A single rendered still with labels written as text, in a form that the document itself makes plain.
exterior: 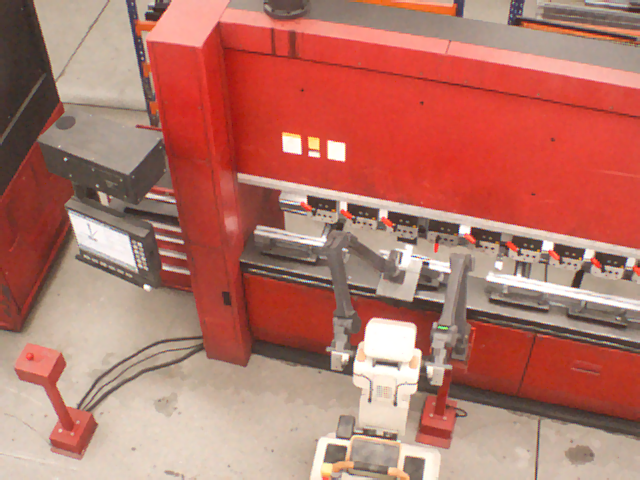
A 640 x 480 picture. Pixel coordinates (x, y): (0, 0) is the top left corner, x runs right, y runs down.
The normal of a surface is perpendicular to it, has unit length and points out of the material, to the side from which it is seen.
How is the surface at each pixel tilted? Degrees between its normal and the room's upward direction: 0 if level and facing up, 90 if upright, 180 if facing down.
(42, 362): 0
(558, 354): 90
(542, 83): 90
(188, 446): 0
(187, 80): 90
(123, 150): 1
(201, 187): 90
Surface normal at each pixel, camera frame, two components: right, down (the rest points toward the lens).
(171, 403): -0.01, -0.66
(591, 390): -0.27, 0.72
